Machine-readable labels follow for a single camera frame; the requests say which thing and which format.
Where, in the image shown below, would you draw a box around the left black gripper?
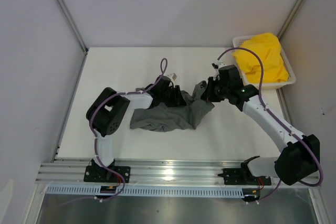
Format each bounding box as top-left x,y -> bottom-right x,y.
160,86 -> 186,108

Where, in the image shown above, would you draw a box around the grey shorts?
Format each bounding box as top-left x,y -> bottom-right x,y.
130,77 -> 214,132

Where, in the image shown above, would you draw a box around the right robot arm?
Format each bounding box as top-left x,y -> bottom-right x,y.
201,63 -> 323,186

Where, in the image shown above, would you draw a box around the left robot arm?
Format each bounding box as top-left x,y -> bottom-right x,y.
83,77 -> 187,183

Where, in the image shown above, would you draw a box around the yellow shorts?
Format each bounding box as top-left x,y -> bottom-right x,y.
233,33 -> 289,83

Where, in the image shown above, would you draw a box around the white plastic basket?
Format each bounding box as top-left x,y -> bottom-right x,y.
233,35 -> 296,89

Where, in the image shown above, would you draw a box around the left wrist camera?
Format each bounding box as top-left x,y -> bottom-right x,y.
167,73 -> 177,82

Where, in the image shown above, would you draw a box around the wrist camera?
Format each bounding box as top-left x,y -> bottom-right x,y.
212,61 -> 226,69
167,73 -> 177,82

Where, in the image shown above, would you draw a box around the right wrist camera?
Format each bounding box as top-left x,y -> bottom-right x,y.
212,61 -> 226,69

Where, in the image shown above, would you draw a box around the aluminium rail frame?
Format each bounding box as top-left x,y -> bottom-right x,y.
35,158 -> 322,188

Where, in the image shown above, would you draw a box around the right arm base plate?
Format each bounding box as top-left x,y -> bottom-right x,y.
217,168 -> 271,186

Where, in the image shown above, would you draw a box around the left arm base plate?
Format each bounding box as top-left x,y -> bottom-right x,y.
83,165 -> 131,183

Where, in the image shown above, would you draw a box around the slotted cable duct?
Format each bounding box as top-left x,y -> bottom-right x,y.
46,184 -> 258,199

